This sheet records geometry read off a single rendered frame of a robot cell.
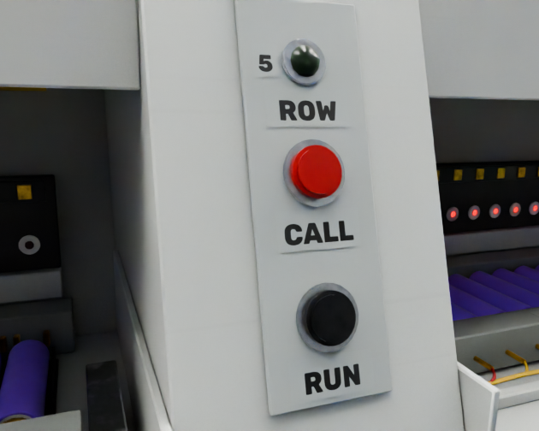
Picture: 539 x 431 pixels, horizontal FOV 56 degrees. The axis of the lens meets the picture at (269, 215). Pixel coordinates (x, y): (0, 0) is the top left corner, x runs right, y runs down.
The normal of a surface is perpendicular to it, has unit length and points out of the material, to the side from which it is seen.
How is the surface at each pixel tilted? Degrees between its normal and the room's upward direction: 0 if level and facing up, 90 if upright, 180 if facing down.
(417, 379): 90
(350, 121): 90
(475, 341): 107
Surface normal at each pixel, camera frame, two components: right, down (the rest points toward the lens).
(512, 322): 0.02, -0.98
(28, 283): 0.36, 0.21
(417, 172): 0.34, -0.08
